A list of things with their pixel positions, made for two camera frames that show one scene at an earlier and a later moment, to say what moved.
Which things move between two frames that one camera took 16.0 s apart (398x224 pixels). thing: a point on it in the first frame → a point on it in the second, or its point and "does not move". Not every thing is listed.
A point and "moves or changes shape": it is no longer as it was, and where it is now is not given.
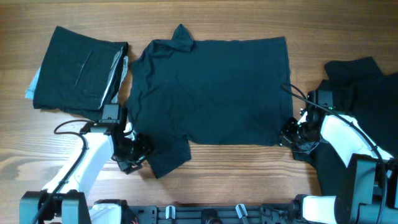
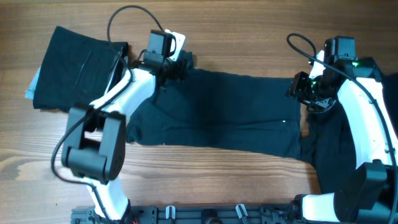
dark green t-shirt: (185, 93) moves or changes shape
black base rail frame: (255, 214) does not move
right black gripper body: (289, 137) → (300, 88)
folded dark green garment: (78, 74) does not move
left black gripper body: (134, 150) → (176, 69)
